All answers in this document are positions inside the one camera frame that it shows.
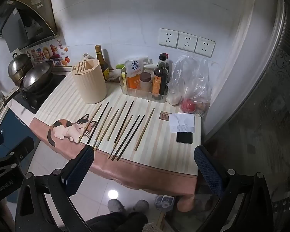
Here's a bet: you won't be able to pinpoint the person's left forearm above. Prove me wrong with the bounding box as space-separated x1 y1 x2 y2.
0 198 16 232

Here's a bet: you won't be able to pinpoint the blue base cabinet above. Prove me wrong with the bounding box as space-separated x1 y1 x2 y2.
0 103 40 155

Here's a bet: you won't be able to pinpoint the clear plastic jug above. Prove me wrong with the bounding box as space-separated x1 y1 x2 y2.
154 194 176 209

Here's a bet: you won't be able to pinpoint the row of wooden chopsticks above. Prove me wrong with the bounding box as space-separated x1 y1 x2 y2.
79 100 155 162

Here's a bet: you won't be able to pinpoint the white folded paper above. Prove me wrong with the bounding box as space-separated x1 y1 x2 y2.
169 113 195 133

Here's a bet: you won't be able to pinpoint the steel steamer pot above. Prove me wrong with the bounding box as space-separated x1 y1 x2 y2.
8 53 33 86

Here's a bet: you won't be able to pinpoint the black smartphone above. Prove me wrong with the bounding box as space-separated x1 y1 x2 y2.
176 132 193 145

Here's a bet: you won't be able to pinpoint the yellow seasoning box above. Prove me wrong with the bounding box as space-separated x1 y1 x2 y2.
120 67 128 87

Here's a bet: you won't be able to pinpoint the orange seasoning packet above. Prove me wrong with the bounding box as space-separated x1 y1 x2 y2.
127 74 142 90

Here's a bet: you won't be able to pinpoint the striped cat print tablecloth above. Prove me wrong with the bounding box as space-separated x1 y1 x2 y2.
29 76 202 212

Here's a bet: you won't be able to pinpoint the clear plastic organizer bin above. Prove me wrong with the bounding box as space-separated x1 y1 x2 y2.
119 71 168 102

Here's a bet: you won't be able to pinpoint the white seasoning bag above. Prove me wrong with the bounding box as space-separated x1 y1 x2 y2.
124 57 149 75

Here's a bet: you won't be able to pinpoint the steel wok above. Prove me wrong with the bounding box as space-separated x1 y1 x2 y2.
2 61 54 107

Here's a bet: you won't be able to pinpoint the dark sauce bottle black cap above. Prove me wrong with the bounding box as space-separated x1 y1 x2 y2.
158 53 170 83

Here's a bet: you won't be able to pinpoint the red tomato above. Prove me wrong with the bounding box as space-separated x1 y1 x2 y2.
180 98 196 113

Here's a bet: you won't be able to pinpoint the grey slipper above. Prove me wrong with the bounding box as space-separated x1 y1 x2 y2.
133 199 149 214
107 199 126 213

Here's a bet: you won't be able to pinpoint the person's legs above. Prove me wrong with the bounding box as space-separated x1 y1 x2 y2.
86 211 149 232

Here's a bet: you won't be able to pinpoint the light bamboo chopstick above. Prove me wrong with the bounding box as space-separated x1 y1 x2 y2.
108 115 133 159

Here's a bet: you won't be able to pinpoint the black range hood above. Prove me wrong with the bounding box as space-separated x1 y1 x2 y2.
0 0 60 54

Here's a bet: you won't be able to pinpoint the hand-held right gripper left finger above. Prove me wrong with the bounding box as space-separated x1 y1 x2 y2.
14 145 95 232

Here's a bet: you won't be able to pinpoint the beige ribbed utensil holder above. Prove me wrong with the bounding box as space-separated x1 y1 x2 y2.
72 58 107 104

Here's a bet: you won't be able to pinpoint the brown lidded jar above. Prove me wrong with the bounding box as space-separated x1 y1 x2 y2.
140 72 153 91

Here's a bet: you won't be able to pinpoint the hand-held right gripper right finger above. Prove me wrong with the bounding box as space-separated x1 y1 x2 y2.
194 146 275 232

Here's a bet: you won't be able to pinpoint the yellow capped oil bottle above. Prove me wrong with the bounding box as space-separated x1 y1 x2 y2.
95 45 110 81

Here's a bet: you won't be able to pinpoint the dark sauce bottle orange label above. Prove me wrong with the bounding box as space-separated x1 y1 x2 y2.
152 61 168 99

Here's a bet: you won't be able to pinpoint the colourful wall stickers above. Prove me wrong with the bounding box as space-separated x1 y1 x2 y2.
26 44 72 66

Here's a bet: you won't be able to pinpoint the white wall socket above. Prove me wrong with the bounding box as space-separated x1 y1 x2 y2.
195 37 215 58
177 32 198 52
159 28 179 48

